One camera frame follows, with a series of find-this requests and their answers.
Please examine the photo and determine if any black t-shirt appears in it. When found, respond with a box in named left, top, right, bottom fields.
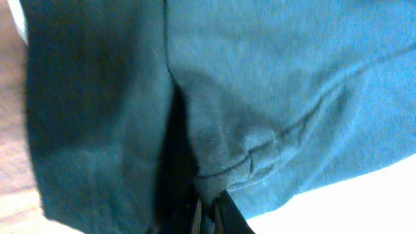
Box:
left=21, top=0, right=415, bottom=233

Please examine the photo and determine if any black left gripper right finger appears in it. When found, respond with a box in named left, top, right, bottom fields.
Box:
left=213, top=190, right=255, bottom=234

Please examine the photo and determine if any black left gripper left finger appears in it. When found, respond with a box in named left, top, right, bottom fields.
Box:
left=157, top=197, right=202, bottom=234

